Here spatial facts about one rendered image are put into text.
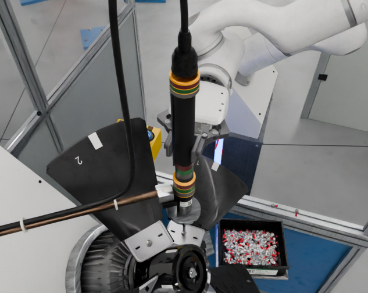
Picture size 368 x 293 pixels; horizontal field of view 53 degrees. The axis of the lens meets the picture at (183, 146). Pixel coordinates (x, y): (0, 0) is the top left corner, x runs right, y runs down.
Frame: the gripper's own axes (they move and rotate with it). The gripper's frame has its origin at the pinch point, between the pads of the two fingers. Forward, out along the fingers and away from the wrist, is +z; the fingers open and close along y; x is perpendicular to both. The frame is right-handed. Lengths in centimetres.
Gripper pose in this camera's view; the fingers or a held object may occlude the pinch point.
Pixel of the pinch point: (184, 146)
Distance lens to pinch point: 63.8
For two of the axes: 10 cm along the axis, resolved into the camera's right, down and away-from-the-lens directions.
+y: -9.5, -2.3, 2.0
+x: 0.0, -6.6, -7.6
